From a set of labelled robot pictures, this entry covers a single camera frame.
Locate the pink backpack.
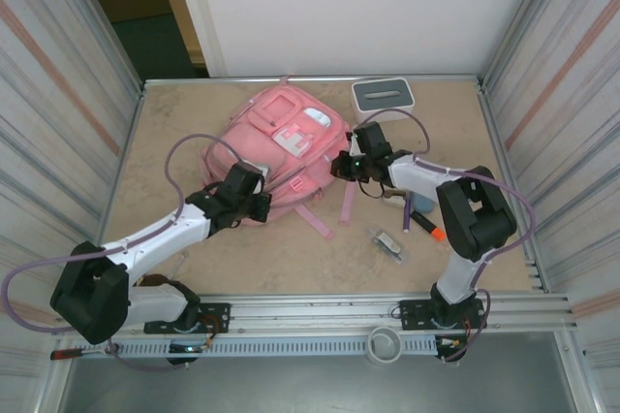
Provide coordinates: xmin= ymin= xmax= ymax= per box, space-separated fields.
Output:
xmin=201 ymin=76 xmax=359 ymax=240

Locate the clear plastic eraser package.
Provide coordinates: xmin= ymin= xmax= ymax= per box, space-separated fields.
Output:
xmin=366 ymin=224 xmax=408 ymax=267

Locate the black orange highlighter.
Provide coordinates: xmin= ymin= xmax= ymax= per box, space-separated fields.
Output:
xmin=410 ymin=211 xmax=447 ymax=242

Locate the white grey tissue box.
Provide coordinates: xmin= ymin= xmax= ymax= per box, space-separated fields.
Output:
xmin=351 ymin=77 xmax=417 ymax=123

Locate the grey tape roll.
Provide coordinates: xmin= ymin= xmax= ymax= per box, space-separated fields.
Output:
xmin=366 ymin=326 xmax=403 ymax=365

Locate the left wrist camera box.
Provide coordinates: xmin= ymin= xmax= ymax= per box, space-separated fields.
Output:
xmin=244 ymin=160 xmax=272 ymax=182

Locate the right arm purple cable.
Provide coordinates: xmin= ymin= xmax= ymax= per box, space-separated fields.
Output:
xmin=356 ymin=109 xmax=537 ymax=364

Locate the aluminium mounting rail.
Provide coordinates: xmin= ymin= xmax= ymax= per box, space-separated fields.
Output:
xmin=52 ymin=292 xmax=580 ymax=336

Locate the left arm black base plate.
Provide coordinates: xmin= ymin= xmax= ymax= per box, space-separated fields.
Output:
xmin=143 ymin=302 xmax=232 ymax=335

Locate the slotted grey cable duct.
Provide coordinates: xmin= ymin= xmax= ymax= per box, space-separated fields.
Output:
xmin=104 ymin=337 xmax=471 ymax=357

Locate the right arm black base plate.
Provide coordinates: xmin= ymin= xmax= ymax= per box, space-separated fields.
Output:
xmin=399 ymin=297 xmax=487 ymax=332

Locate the white door frame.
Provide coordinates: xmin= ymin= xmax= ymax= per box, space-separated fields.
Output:
xmin=167 ymin=0 xmax=229 ymax=79

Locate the red-handled screwdriver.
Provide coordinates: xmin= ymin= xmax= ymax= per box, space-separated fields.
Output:
xmin=50 ymin=342 xmax=122 ymax=362

